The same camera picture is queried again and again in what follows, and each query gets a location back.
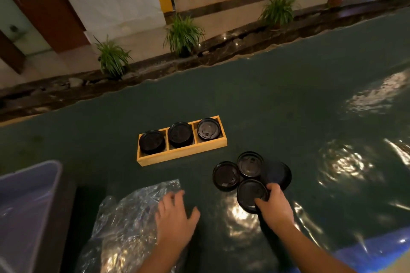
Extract person's right hand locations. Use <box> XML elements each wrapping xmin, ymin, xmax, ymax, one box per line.
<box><xmin>254</xmin><ymin>183</ymin><xmax>295</xmax><ymax>232</ymax></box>

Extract person's left hand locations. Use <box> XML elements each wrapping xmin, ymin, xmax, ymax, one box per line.
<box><xmin>155</xmin><ymin>189</ymin><xmax>202</xmax><ymax>253</ymax></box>

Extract black round lid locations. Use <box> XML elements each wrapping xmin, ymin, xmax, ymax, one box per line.
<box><xmin>236</xmin><ymin>179</ymin><xmax>269</xmax><ymax>214</ymax></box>
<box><xmin>212</xmin><ymin>161</ymin><xmax>241</xmax><ymax>192</ymax></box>
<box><xmin>237</xmin><ymin>151</ymin><xmax>264</xmax><ymax>179</ymax></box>
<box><xmin>261</xmin><ymin>160</ymin><xmax>292</xmax><ymax>191</ymax></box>

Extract clear plastic bag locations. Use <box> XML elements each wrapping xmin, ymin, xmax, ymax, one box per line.
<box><xmin>75</xmin><ymin>179</ymin><xmax>190</xmax><ymax>273</ymax></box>

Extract wooden three-compartment tray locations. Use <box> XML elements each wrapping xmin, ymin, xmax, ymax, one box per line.
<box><xmin>136</xmin><ymin>115</ymin><xmax>228</xmax><ymax>167</ymax></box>

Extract black lids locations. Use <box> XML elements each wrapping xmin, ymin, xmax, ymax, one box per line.
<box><xmin>138</xmin><ymin>130</ymin><xmax>167</xmax><ymax>155</ymax></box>
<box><xmin>167</xmin><ymin>121</ymin><xmax>194</xmax><ymax>148</ymax></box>
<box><xmin>196</xmin><ymin>117</ymin><xmax>222</xmax><ymax>141</ymax></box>

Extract person's right forearm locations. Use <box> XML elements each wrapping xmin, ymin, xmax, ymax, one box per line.
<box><xmin>272</xmin><ymin>221</ymin><xmax>358</xmax><ymax>273</ymax></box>

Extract blue table edge strip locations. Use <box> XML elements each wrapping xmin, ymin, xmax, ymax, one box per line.
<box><xmin>333</xmin><ymin>227</ymin><xmax>410</xmax><ymax>265</ymax></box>

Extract dark green table cover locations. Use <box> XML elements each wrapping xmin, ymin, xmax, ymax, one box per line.
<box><xmin>0</xmin><ymin>7</ymin><xmax>410</xmax><ymax>273</ymax></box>

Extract grey-purple plastic bin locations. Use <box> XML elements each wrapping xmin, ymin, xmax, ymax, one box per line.
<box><xmin>0</xmin><ymin>160</ymin><xmax>63</xmax><ymax>273</ymax></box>

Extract dark stone planter bed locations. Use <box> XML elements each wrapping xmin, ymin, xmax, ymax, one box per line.
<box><xmin>0</xmin><ymin>0</ymin><xmax>410</xmax><ymax>123</ymax></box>

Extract potted green grass plant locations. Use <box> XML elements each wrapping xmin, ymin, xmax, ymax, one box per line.
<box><xmin>163</xmin><ymin>13</ymin><xmax>205</xmax><ymax>58</ymax></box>
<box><xmin>93</xmin><ymin>35</ymin><xmax>134</xmax><ymax>79</ymax></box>
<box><xmin>258</xmin><ymin>0</ymin><xmax>300</xmax><ymax>30</ymax></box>

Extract brown wooden door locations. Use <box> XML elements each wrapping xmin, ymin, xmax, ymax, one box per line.
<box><xmin>0</xmin><ymin>0</ymin><xmax>90</xmax><ymax>53</ymax></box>

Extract dark brown door frame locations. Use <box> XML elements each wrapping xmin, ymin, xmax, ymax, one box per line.
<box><xmin>0</xmin><ymin>29</ymin><xmax>26</xmax><ymax>74</ymax></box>

